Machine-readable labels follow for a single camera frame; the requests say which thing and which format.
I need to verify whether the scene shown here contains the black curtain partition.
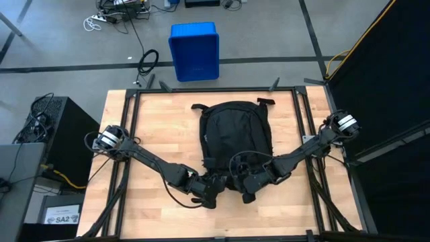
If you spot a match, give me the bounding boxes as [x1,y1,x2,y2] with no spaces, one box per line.
[325,0,430,242]

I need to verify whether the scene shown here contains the black metal table frame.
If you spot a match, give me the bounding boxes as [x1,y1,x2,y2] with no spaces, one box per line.
[79,73,366,242]

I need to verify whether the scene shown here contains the coiled black floor cable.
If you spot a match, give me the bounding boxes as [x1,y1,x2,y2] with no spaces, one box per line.
[133,49,160,87]

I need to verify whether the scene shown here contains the black computer tower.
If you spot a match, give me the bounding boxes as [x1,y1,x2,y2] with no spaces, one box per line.
[23,96,101,191]

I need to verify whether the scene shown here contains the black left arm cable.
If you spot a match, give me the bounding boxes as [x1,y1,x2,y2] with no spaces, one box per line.
[160,167,204,210]

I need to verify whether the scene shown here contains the grey metal rail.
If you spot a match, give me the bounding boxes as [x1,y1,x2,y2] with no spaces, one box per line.
[354,121,430,165]

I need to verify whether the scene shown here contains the short yellow cable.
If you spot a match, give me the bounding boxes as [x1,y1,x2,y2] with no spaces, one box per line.
[40,163,87,190]

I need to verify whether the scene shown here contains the black backpack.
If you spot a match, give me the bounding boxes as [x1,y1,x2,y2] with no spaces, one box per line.
[190,97,277,194]

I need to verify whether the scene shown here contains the grey metal leg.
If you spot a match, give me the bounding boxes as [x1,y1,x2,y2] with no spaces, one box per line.
[0,12,25,38]

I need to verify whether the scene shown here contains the black computer cables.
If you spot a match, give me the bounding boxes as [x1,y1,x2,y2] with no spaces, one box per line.
[13,93,54,144]

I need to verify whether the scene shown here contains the black box on floor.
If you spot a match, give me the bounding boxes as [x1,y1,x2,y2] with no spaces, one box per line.
[184,0,221,8]

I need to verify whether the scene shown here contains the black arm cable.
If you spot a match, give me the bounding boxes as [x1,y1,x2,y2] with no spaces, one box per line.
[160,167,204,210]
[228,150,275,175]

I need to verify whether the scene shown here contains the white floor cable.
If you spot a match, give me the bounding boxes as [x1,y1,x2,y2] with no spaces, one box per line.
[83,13,109,32]

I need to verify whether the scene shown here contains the white SA2 label sign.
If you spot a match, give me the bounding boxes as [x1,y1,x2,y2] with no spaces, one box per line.
[43,204,81,225]

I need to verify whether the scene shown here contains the blue plastic bin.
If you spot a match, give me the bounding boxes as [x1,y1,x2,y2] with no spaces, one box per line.
[168,22,220,83]

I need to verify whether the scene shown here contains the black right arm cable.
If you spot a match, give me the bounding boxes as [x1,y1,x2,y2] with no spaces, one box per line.
[228,150,275,175]

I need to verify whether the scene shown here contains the long yellow cable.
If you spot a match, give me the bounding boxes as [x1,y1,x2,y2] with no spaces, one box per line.
[325,0,398,80]

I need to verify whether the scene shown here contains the grey desk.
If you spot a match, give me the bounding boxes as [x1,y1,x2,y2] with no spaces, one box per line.
[0,143,46,242]

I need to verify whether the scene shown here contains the tangled black cables pile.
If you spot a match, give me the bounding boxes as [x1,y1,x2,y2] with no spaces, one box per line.
[96,0,152,22]

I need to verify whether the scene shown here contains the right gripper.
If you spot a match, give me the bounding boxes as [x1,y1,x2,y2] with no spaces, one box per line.
[231,162,280,204]

